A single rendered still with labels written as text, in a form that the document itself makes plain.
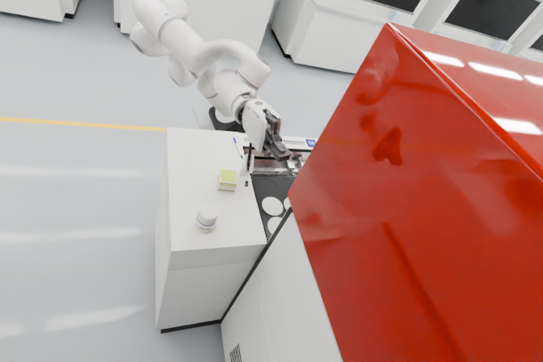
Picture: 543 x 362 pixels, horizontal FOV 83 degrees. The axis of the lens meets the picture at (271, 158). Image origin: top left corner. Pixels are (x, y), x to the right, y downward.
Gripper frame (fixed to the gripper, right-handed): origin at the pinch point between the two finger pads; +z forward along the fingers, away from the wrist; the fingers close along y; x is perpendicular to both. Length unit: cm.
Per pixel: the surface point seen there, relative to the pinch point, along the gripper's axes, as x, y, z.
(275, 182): -34, 64, -40
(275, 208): -27, 64, -27
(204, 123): -18, 65, -95
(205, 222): 9, 48, -19
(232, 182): -8, 48, -34
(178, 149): 6, 51, -62
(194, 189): 6, 53, -40
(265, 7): -163, 71, -298
